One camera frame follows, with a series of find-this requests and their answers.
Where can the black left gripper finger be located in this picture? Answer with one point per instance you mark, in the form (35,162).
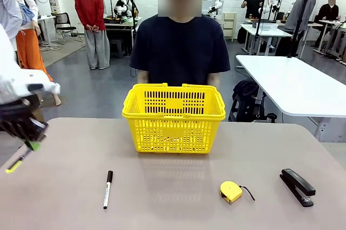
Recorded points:
(36,144)
(28,144)

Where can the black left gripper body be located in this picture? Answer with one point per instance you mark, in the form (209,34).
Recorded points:
(16,124)

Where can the black yellow highlighter pen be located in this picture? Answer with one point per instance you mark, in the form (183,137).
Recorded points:
(16,165)

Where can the yellow tape measure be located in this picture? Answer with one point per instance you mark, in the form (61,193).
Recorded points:
(229,190)

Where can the person's right forearm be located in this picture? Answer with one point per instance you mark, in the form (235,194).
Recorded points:
(142,77)

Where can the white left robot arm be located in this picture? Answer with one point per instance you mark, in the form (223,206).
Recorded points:
(16,84)

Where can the person's left forearm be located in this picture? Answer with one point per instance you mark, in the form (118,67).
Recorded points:
(214,79)

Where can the yellow plastic shopping basket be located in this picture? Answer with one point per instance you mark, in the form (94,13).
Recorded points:
(173,132)

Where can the person in navy t-shirt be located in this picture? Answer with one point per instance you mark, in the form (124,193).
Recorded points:
(178,48)

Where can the standing person in black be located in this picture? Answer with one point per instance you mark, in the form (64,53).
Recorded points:
(254,2)

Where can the person in gray sweater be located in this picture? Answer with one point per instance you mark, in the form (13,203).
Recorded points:
(302,10)

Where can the seated person in black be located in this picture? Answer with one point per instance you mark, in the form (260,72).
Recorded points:
(328,13)

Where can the white marker black cap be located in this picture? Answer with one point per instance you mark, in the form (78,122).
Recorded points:
(108,189)

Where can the black office chair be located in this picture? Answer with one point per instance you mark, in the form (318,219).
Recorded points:
(63,27)

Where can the gray plastic stool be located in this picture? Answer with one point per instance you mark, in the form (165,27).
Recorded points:
(116,47)

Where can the gray background workbench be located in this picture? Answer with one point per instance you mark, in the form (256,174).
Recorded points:
(119,24)

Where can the black backpack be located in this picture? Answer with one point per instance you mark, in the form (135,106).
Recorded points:
(246,97)

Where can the white drawer cabinet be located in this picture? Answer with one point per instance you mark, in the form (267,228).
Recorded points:
(229,25)

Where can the white background desk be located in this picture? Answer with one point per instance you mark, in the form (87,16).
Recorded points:
(265,31)

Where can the black stapler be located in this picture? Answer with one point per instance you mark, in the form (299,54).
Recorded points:
(297,186)

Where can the large white table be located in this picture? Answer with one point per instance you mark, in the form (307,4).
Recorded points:
(297,86)

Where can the tall black tripod stand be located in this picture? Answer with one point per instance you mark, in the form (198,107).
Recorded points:
(297,29)

